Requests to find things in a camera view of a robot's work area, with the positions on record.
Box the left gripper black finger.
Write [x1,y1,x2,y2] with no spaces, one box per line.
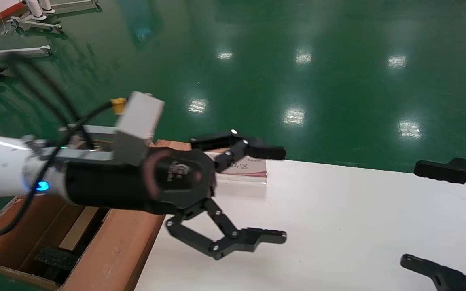
[190,129,287,173]

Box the acrylic sign with red print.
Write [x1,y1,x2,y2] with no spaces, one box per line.
[216,152,268,186]

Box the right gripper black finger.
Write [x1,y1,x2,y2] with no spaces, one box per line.
[414,158,466,201]
[400,255,466,291]

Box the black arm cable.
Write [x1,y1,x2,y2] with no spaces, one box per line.
[0,53,127,237]

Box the large cardboard box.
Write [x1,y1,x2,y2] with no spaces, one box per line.
[0,139,167,291]

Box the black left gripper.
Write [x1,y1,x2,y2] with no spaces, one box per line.
[64,148,288,261]

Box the black foam block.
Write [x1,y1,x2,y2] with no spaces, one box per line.
[35,246,80,272]

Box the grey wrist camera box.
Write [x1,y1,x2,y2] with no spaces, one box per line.
[59,91,165,166]

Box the white stand leg bar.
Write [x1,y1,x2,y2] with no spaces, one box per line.
[0,45,52,61]

